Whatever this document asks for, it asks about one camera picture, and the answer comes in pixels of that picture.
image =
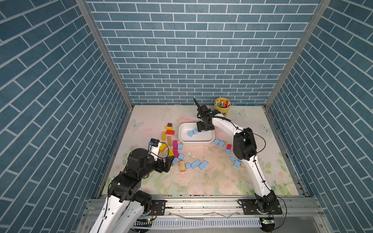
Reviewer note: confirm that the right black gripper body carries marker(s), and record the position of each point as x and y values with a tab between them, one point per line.
201	126

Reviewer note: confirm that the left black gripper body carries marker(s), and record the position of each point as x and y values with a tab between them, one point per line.
157	165

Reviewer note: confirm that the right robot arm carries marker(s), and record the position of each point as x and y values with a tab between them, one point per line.
245	149

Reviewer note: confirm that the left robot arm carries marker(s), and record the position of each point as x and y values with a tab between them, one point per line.
125	202

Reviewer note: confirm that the yellow rainbow block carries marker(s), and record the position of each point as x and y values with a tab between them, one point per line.
163	147

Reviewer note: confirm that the lower magenta block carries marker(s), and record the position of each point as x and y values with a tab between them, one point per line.
176	153

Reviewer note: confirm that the magenta block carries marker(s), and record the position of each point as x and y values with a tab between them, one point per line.
176	153
175	144

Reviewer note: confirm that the natural wood block lower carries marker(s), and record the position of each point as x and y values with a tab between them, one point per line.
182	166

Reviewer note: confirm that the blue cube by yellow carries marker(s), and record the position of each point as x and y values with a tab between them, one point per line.
180	157

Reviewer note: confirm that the natural wood long block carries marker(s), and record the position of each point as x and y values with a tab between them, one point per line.
170	141

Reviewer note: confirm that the yellow pen cup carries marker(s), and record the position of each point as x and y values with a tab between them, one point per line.
222	105

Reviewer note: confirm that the upper magenta block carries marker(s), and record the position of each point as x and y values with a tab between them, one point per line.
175	144

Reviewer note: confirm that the red rectangular block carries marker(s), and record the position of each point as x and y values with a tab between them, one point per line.
170	132

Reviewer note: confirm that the blue long block centre-right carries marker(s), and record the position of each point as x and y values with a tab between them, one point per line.
203	165

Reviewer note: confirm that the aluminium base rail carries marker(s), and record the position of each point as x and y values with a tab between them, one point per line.
181	211

